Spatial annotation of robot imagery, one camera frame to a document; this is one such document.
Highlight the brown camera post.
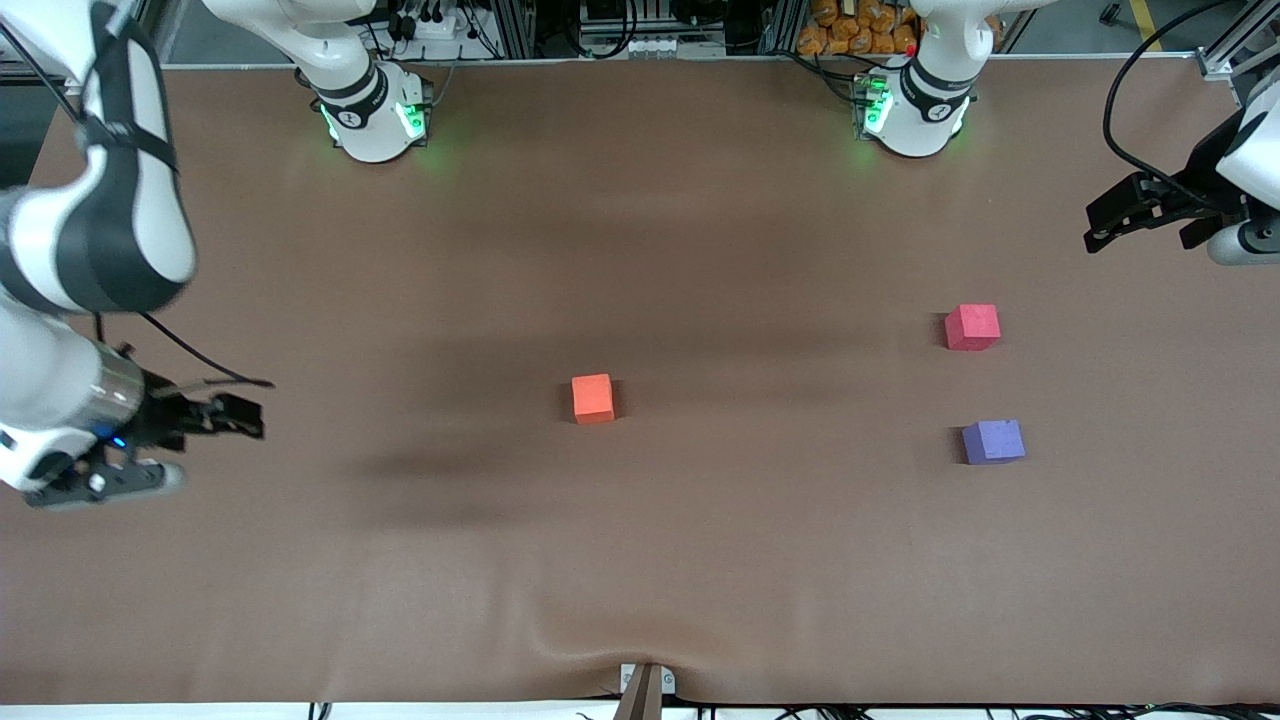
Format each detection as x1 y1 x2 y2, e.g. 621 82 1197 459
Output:
613 665 666 720

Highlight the brown table mat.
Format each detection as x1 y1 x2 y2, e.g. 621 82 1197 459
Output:
0 55 1280 706

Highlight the white power strip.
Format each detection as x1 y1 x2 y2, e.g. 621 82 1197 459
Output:
385 8 463 43

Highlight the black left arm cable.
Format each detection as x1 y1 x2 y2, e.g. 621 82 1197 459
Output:
1102 0 1241 193

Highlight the aluminium frame post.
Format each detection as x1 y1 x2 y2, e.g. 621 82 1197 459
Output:
497 0 546 59
1195 0 1280 81

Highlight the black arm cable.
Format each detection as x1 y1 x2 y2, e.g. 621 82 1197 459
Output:
0 20 276 389
1102 0 1241 193

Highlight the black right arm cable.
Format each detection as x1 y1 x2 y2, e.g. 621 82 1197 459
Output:
0 20 276 389

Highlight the orange foam block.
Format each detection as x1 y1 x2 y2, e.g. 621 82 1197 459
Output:
571 373 616 426

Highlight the silver mounting bracket plate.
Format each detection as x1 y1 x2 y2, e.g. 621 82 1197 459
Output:
620 663 677 696

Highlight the purple foam block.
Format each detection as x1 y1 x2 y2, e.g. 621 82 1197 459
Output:
961 419 1027 466

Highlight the red foam block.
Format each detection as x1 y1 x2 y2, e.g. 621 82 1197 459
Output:
944 304 1002 352

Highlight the orange objects pile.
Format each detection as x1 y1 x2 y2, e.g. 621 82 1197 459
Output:
797 0 921 57

